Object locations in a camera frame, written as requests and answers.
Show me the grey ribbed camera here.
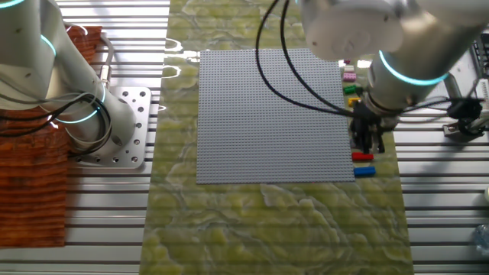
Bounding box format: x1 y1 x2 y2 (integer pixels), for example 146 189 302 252
475 78 489 115

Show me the green marble pattern mat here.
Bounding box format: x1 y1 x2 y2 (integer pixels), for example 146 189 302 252
138 0 416 275

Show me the grey base hose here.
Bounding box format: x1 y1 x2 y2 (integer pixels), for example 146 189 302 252
98 32 115 87

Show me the brown wooden board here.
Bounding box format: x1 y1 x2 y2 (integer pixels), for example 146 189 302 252
0 25 103 249

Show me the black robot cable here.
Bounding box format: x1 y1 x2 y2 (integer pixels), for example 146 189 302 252
254 0 358 118
280 0 358 115

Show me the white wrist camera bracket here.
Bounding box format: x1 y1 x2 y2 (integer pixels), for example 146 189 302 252
444 71 462 101

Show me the black base cable bundle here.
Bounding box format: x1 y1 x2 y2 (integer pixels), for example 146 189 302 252
0 89 114 157

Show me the grey Lego baseplate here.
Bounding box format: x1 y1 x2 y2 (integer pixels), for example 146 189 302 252
196 47 356 186

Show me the metal camera mount clamp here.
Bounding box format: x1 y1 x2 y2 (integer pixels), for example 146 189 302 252
442 116 489 138

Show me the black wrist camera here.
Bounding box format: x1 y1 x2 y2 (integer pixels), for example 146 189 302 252
445 97 484 121

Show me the clear plastic water bottle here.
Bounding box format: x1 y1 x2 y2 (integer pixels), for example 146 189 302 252
472 223 489 257

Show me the black keyboard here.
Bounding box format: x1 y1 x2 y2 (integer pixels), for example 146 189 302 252
470 37 489 79

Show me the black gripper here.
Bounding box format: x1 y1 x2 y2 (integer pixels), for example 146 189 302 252
350 101 395 154

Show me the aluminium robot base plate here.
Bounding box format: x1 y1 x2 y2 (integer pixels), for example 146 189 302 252
70 86 153 170

